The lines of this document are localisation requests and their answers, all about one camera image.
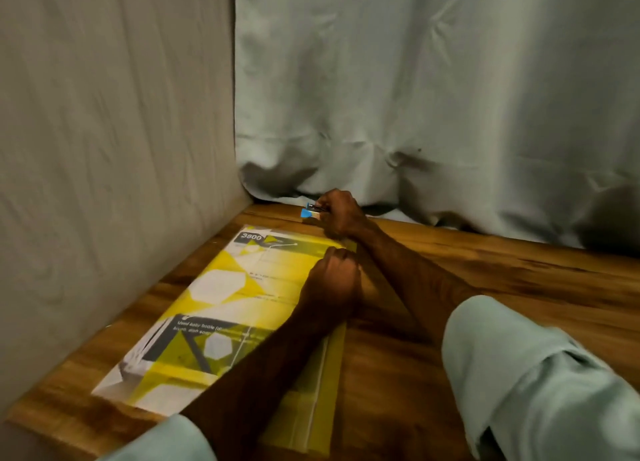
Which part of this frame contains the person's left hand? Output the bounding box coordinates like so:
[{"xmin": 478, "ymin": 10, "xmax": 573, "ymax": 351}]
[{"xmin": 298, "ymin": 246, "xmax": 364, "ymax": 329}]

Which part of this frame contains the person's right hand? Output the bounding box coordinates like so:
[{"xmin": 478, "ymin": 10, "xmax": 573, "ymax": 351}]
[{"xmin": 313, "ymin": 188, "xmax": 379, "ymax": 242}]

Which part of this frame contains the yellow patterned folder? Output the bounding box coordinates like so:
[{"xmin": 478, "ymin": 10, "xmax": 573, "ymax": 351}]
[{"xmin": 90, "ymin": 224, "xmax": 348, "ymax": 457}]

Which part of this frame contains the person's right forearm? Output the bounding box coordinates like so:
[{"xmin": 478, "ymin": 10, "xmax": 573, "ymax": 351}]
[{"xmin": 355, "ymin": 226, "xmax": 640, "ymax": 461}]

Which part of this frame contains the person's left forearm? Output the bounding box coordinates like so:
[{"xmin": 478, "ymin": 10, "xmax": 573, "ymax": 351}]
[{"xmin": 100, "ymin": 310, "xmax": 331, "ymax": 461}]

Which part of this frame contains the pale green curtain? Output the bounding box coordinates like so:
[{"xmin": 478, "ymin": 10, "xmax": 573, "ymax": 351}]
[{"xmin": 234, "ymin": 0, "xmax": 640, "ymax": 252}]

